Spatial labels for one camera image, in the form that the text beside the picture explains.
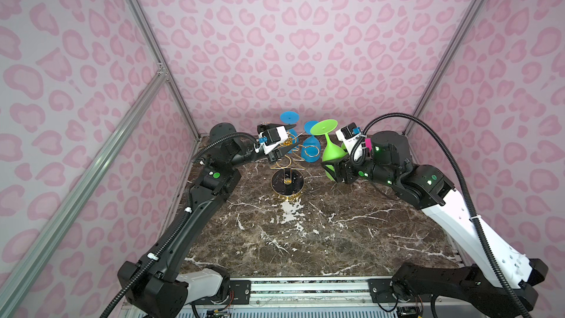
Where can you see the aluminium frame right post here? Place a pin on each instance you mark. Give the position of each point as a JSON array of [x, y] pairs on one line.
[[463, 28]]

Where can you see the green wine glass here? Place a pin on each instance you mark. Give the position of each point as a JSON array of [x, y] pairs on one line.
[[332, 152]]

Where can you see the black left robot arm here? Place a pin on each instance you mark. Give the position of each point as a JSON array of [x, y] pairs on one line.
[[152, 284]]

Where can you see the aluminium frame left diagonal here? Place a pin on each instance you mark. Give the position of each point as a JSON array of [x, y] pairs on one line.
[[23, 277]]

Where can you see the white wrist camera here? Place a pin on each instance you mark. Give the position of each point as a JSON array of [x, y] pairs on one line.
[[270, 136], [349, 135]]

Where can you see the aluminium frame post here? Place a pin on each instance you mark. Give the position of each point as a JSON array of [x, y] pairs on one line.
[[463, 28], [150, 39]]

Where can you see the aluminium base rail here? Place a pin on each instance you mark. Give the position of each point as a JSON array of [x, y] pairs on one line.
[[327, 296]]

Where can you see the gold wire glass rack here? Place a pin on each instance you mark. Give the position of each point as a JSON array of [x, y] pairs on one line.
[[288, 180]]

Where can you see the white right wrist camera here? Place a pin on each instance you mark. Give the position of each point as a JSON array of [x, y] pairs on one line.
[[349, 135]]

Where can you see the blue wine glass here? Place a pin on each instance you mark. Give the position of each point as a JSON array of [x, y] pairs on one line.
[[311, 147], [290, 118]]

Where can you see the magenta wine glass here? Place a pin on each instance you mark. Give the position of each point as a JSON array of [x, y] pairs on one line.
[[368, 144]]

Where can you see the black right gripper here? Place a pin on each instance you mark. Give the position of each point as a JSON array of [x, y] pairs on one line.
[[345, 163]]

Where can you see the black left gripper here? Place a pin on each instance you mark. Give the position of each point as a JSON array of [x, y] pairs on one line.
[[279, 150]]

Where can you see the aluminium frame left post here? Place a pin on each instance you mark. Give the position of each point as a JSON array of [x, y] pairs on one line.
[[150, 39]]

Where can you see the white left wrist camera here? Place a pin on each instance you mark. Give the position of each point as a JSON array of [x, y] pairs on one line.
[[270, 136]]

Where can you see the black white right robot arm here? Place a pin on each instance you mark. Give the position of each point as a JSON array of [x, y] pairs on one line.
[[500, 282]]

